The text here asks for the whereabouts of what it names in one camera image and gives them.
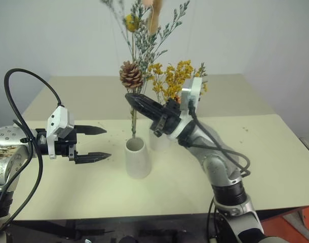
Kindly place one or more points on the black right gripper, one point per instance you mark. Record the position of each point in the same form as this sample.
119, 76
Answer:
169, 121

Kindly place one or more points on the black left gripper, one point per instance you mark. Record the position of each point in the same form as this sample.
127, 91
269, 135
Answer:
66, 145

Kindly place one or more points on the dried bouquet with pine cone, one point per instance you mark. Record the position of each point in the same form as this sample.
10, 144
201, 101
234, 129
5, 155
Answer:
130, 74

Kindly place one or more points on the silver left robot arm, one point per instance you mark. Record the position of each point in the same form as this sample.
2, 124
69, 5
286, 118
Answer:
7, 141

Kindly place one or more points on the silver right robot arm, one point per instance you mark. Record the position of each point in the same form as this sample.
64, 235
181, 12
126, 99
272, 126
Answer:
220, 162

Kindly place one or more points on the yellow dried flower bouquet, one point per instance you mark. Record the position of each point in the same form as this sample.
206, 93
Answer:
173, 81

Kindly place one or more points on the white tapered vase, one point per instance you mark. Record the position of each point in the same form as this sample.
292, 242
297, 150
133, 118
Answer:
138, 162
158, 144

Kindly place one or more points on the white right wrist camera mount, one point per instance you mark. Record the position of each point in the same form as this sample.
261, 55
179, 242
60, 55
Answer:
192, 93

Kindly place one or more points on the black frame under table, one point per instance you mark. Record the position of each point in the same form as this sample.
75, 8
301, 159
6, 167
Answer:
93, 227

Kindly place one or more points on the orange metal frame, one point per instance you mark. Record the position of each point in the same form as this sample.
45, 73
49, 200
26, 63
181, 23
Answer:
276, 225

